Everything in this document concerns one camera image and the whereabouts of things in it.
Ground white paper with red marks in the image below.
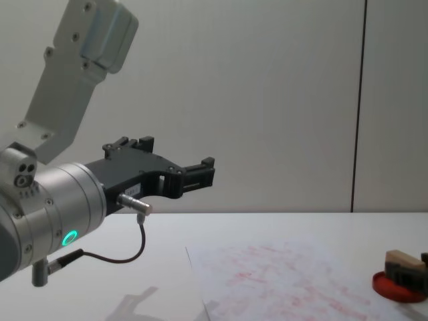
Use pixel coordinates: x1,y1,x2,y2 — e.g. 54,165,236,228
185,242,428,321

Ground thin dark gripper cable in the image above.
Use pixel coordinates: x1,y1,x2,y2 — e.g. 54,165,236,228
46,193,154,274

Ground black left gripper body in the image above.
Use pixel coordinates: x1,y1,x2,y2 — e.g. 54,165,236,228
85,152,175,217

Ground wooden stamp with black base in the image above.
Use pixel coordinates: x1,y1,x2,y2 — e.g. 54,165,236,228
383,249,426,289

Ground red round ink pad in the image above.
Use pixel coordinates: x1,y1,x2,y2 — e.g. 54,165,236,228
372,270,425,304

